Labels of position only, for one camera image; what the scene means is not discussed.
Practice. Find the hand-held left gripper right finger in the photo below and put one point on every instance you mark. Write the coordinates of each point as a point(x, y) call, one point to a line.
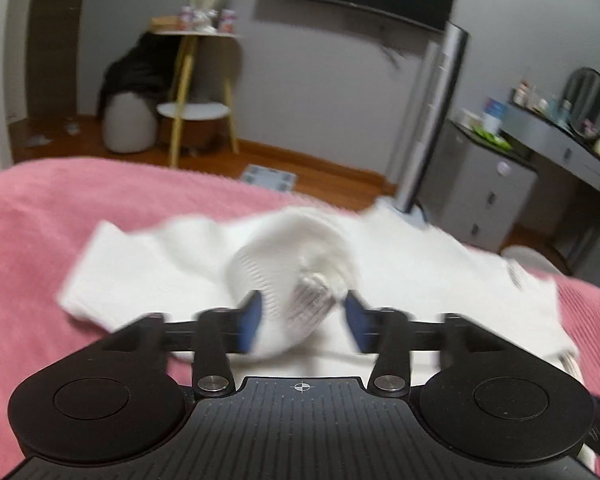
point(357, 324)

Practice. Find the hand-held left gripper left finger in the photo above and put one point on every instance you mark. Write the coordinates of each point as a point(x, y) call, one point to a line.
point(250, 324)

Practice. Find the white small garment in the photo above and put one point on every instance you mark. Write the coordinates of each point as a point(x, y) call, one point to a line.
point(420, 280)

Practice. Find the grey bathroom scale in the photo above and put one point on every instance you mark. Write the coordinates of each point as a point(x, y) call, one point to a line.
point(270, 179)

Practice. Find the white padded stool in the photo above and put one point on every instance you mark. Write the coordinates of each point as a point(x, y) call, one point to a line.
point(527, 256)

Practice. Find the grey drawer cabinet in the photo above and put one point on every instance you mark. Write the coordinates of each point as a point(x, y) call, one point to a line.
point(480, 185)

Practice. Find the grey tower air conditioner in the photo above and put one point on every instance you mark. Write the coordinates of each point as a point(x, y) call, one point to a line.
point(430, 120)

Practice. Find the white side table yellow legs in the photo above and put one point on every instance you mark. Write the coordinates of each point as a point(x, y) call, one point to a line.
point(192, 110)

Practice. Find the green packet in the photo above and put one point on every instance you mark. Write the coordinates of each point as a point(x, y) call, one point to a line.
point(492, 139)

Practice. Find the white round stool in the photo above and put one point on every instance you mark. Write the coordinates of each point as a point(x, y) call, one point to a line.
point(127, 125)

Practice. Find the pink ribbed blanket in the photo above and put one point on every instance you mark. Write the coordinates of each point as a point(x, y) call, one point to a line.
point(30, 240)

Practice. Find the blue white container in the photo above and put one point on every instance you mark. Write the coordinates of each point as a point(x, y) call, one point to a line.
point(493, 114)

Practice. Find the grey vanity desk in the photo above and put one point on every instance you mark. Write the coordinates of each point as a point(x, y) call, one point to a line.
point(545, 135)

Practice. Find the dark clothing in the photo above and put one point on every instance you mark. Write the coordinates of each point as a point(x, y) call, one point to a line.
point(135, 70)

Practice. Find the white cosmetic bottle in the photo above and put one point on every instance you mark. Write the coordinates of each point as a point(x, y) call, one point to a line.
point(520, 94)

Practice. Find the blue cosmetic bottle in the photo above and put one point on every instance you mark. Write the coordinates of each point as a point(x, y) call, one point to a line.
point(565, 110)

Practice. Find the pink white jar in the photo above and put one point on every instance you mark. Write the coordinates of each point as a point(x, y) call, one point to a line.
point(187, 18)
point(228, 21)

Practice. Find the brown box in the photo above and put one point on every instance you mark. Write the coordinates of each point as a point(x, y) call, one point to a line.
point(166, 23)

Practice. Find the round mirror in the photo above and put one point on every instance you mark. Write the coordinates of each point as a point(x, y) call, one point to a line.
point(586, 100)

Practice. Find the dark brown door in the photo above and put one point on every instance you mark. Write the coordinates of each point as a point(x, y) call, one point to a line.
point(55, 35)

